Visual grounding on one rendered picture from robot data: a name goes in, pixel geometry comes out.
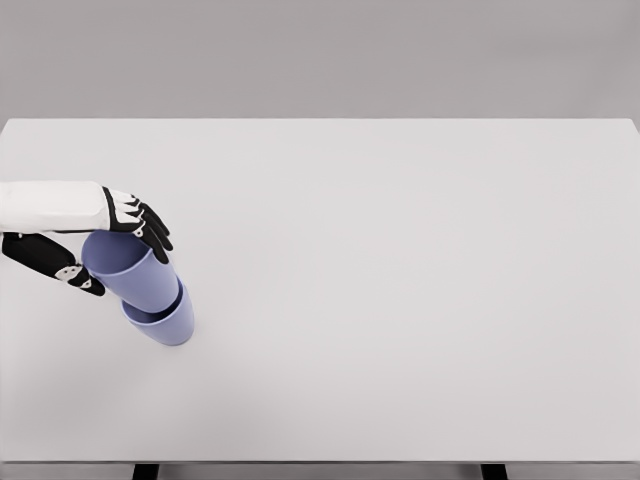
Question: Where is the blue plastic cup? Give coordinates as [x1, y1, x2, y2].
[121, 282, 196, 348]
[81, 229, 182, 315]

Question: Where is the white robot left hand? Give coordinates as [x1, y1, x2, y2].
[0, 180, 175, 299]

